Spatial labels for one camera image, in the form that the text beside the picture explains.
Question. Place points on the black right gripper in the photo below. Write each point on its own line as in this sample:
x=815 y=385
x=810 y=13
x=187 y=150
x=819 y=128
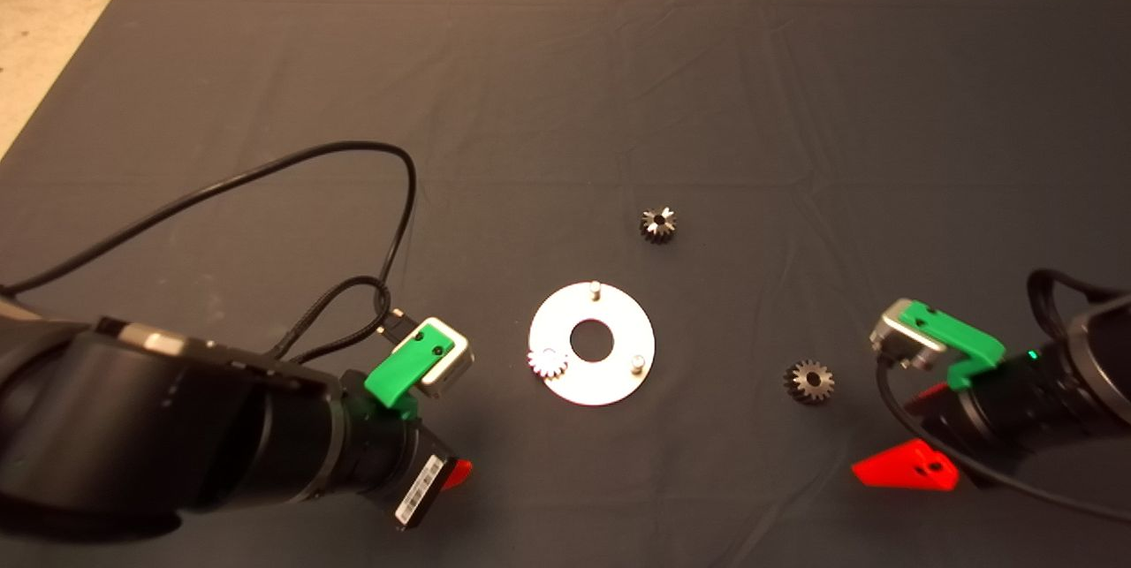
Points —
x=990 y=418

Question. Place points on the green left camera mount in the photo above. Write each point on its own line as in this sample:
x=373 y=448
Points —
x=398 y=369

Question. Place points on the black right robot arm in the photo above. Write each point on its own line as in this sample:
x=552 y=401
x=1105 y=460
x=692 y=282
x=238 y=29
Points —
x=1091 y=374

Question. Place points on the green right camera mount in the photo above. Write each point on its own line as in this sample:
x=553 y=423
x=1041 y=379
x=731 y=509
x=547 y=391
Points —
x=967 y=343

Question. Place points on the steel planetary gear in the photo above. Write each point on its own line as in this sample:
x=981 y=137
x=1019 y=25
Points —
x=658 y=224
x=808 y=382

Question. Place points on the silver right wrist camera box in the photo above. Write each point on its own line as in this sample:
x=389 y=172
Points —
x=892 y=338

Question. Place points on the dark grey table cloth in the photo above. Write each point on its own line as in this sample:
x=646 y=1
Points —
x=707 y=91

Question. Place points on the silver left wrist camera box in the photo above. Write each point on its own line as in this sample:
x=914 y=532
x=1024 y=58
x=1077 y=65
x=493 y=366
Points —
x=451 y=365

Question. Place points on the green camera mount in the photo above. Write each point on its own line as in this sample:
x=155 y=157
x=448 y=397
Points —
x=967 y=343
x=398 y=369

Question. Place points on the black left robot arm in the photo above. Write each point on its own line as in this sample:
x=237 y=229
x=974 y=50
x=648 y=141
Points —
x=132 y=427

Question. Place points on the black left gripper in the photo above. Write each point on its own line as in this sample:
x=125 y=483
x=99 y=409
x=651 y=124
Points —
x=398 y=462

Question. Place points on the white shiny bevel gear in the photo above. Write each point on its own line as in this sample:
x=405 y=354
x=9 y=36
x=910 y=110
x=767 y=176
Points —
x=548 y=363

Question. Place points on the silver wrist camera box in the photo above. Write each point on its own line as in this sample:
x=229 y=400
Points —
x=892 y=338
x=451 y=365

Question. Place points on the round metal carrier plate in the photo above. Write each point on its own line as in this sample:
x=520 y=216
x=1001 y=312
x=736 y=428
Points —
x=618 y=329

